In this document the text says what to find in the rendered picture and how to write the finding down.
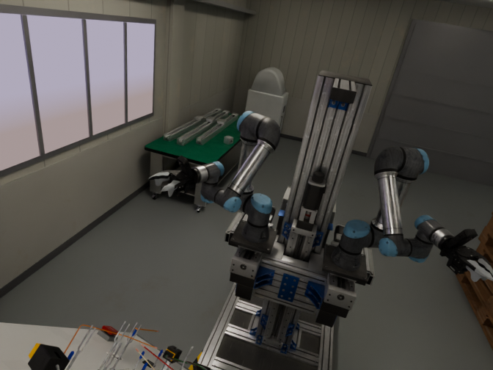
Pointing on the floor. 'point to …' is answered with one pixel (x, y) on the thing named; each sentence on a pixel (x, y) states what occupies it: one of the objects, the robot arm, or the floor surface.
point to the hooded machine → (268, 95)
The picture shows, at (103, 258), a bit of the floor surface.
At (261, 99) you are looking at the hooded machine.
